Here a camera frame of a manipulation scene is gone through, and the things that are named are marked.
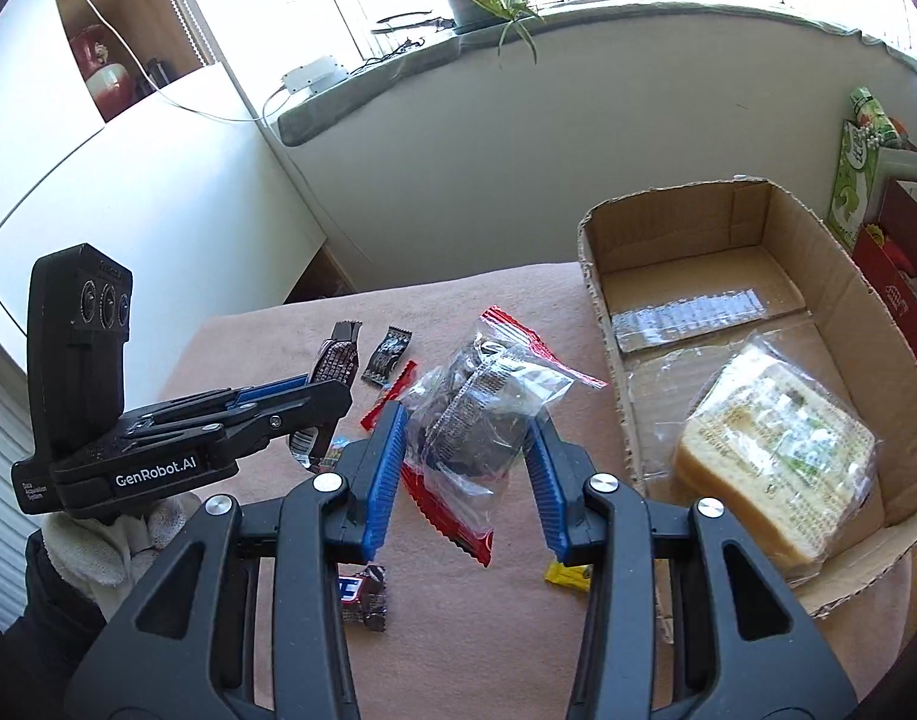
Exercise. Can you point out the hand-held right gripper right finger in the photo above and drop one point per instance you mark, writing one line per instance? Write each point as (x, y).
(545, 480)

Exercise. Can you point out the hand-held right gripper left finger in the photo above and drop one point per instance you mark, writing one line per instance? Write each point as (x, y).
(383, 465)

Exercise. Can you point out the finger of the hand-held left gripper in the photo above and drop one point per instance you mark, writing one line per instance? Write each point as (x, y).
(278, 388)
(308, 405)

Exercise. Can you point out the white red snack wrapper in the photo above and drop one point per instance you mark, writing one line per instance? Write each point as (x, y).
(310, 446)

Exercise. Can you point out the dark patterned candy packet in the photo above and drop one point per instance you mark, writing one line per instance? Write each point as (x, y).
(338, 360)

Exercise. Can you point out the red edged clear snack bag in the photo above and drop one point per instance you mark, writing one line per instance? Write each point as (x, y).
(481, 405)

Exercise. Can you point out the brown chocolate bar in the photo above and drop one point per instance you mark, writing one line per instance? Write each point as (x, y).
(362, 594)

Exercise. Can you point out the brown cardboard box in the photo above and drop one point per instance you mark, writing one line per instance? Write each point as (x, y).
(698, 270)

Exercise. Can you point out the person's left hand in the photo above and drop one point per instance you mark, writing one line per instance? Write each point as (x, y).
(106, 547)

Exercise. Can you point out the black patterned candy wrapper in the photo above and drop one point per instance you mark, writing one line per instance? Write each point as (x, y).
(386, 356)

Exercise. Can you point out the yellow wrapped candy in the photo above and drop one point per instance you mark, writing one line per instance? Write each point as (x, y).
(567, 576)

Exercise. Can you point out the white cabinet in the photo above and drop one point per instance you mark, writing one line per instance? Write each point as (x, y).
(128, 187)

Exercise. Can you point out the clear packet of wafers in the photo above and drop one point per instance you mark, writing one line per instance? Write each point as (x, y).
(766, 450)

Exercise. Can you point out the red vase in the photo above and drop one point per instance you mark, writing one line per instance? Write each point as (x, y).
(106, 86)

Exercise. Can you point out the white adapter box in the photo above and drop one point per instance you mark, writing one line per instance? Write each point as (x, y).
(312, 75)

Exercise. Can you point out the grey window sill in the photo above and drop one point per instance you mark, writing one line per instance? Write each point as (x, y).
(368, 82)

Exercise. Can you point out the wooden shelf cabinet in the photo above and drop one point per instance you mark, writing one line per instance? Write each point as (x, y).
(173, 22)

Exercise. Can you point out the red gift box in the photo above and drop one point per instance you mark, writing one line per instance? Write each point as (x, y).
(893, 300)

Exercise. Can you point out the green carton box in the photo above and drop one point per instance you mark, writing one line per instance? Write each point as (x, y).
(852, 187)

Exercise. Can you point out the potted green plant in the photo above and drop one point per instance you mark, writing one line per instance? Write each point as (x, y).
(473, 0)

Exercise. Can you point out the dark red box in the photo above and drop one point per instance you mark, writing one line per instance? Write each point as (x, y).
(916, 217)

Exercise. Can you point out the green snack bag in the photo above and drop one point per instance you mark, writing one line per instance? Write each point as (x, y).
(871, 116)

